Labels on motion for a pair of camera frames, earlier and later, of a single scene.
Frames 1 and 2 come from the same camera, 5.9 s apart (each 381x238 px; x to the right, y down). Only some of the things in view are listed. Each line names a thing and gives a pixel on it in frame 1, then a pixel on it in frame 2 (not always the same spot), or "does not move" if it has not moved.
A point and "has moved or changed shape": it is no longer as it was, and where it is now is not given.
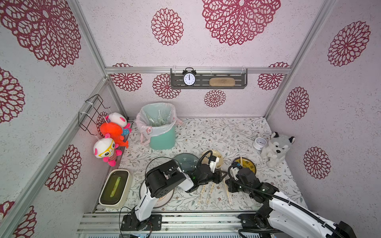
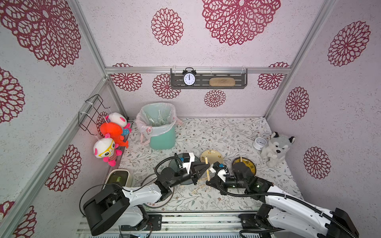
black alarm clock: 189,77 does not move
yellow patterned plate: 247,163 does not move
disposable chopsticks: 210,192 has moved or changed shape
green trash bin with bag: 156,123 does not move
